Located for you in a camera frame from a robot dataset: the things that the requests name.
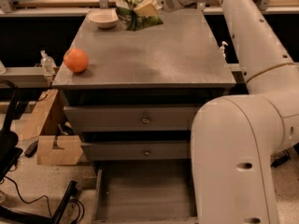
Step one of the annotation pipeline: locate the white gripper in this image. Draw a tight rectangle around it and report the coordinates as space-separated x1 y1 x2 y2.
134 0 179 17

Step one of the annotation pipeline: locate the green jalapeno chip bag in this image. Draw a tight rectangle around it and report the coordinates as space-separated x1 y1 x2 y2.
116 0 164 31

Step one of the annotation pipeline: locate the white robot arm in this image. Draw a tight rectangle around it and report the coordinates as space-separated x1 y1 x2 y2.
136 0 299 224

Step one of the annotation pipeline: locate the grey three-drawer cabinet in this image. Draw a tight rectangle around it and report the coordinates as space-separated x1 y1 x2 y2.
51 7 236 224

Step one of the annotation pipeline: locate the grey top drawer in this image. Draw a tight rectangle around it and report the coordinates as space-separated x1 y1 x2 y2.
64 105 198 133

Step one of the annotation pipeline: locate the grey middle drawer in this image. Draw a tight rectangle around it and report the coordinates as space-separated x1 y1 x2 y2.
81 141 191 161

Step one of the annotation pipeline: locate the open grey bottom drawer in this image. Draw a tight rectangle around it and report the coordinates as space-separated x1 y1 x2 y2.
92 160 198 224

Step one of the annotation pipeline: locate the white bowl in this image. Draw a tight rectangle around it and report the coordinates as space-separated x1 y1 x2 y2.
89 9 119 29

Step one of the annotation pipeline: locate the white pump bottle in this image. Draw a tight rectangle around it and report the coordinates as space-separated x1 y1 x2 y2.
219 41 228 59

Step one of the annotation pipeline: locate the orange fruit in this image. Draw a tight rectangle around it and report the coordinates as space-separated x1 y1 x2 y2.
64 49 89 73

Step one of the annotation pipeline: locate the clear sanitizer bottle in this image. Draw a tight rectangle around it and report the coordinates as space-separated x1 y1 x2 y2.
40 50 56 74

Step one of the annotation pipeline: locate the wooden block with cutout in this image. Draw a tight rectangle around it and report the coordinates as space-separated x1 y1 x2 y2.
36 135 83 165

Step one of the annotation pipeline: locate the black remote on floor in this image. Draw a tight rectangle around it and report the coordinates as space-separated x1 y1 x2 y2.
24 141 38 157

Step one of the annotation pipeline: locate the black chair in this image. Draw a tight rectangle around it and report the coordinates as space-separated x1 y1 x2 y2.
0 80 22 181

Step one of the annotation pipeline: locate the black floor stand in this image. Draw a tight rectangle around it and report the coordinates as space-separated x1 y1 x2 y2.
0 176 85 224

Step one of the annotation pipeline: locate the black power adapter cable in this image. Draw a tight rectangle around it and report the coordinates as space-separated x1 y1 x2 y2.
270 149 292 168

